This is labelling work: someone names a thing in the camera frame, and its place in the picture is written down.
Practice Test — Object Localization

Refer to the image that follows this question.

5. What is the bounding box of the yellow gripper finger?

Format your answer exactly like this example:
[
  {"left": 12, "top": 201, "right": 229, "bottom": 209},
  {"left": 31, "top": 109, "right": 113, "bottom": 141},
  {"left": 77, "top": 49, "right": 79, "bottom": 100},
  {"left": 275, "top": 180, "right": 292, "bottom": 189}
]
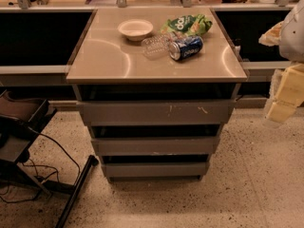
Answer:
[
  {"left": 265, "top": 63, "right": 304, "bottom": 124},
  {"left": 258, "top": 22, "right": 283, "bottom": 47}
]

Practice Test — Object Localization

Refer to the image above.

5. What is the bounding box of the white bowl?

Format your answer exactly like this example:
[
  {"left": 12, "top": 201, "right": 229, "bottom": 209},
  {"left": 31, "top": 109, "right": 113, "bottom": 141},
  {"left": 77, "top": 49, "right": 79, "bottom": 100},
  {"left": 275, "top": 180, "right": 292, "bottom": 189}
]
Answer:
[{"left": 118, "top": 19, "right": 154, "bottom": 42}]

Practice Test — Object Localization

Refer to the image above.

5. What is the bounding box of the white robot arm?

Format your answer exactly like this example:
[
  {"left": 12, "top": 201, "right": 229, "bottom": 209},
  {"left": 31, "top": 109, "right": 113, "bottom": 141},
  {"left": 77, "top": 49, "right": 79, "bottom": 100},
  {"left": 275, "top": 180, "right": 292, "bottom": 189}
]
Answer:
[{"left": 258, "top": 0, "right": 304, "bottom": 127}]

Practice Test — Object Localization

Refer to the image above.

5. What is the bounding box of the grey drawer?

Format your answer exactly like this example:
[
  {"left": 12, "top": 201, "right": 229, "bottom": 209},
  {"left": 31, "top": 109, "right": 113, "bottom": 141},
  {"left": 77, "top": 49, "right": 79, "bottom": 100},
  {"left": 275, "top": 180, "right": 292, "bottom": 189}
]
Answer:
[
  {"left": 102, "top": 162, "right": 209, "bottom": 178},
  {"left": 91, "top": 137, "right": 219, "bottom": 156},
  {"left": 77, "top": 100, "right": 236, "bottom": 126}
]

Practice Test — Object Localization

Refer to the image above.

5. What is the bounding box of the grey drawer cabinet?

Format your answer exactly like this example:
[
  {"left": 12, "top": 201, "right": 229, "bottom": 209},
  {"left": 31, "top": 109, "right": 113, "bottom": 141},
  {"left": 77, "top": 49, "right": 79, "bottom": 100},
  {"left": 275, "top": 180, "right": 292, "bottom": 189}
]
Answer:
[{"left": 66, "top": 6, "right": 249, "bottom": 184}]

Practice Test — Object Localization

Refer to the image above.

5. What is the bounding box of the black floor cable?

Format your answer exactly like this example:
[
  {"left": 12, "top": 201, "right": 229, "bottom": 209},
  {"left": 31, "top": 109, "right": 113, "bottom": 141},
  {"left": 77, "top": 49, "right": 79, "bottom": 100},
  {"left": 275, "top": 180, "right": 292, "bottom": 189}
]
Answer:
[{"left": 0, "top": 128, "right": 82, "bottom": 204}]

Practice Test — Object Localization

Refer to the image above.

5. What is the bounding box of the black equipment stand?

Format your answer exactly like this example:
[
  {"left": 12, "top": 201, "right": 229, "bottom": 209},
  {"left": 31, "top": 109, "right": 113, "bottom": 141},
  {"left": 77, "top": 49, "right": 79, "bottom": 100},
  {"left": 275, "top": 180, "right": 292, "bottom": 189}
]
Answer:
[{"left": 0, "top": 90, "right": 98, "bottom": 228}]

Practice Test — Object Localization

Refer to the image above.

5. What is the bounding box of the grey bottom drawer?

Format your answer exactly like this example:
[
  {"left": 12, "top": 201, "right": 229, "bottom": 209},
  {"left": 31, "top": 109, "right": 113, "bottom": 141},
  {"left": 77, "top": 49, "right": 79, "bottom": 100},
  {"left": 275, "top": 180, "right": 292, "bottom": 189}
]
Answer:
[{"left": 102, "top": 162, "right": 209, "bottom": 178}]

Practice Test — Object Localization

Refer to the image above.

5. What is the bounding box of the clear plastic bottle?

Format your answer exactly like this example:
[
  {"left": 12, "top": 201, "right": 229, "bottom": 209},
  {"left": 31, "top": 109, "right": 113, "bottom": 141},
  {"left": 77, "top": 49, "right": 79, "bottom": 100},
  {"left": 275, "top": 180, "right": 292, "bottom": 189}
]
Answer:
[{"left": 142, "top": 32, "right": 177, "bottom": 60}]

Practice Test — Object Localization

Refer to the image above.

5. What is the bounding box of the blue pepsi can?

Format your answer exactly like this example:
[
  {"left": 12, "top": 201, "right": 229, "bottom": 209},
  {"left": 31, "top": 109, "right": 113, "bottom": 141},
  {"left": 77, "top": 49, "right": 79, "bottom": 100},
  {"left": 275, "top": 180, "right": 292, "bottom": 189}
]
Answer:
[{"left": 169, "top": 36, "right": 203, "bottom": 61}]

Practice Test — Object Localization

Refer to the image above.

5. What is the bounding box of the grey top drawer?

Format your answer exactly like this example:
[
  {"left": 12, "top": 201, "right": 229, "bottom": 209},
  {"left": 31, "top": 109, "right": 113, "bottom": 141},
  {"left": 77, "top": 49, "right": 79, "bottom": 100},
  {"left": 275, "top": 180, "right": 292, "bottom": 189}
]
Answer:
[{"left": 77, "top": 100, "right": 236, "bottom": 126}]

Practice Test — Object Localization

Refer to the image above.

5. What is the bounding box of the green chip bag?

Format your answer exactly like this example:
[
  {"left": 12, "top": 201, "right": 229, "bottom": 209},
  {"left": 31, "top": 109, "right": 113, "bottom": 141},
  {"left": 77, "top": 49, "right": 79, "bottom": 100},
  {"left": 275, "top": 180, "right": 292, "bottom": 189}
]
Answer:
[{"left": 160, "top": 14, "right": 213, "bottom": 36}]

